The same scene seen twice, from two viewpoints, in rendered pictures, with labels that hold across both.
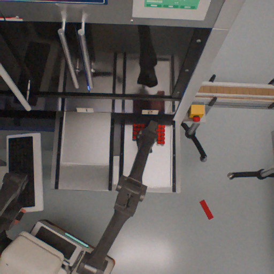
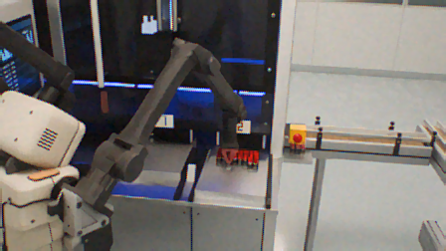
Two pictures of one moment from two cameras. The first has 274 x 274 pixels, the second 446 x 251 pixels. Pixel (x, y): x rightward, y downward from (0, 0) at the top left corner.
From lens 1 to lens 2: 1.45 m
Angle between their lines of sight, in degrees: 51
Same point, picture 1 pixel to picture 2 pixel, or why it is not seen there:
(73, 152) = not seen: hidden behind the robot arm
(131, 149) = (213, 171)
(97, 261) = (131, 130)
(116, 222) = (172, 63)
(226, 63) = (350, 217)
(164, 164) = (256, 185)
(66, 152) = not seen: hidden behind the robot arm
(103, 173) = (170, 186)
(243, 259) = not seen: outside the picture
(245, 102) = (361, 142)
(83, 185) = (139, 193)
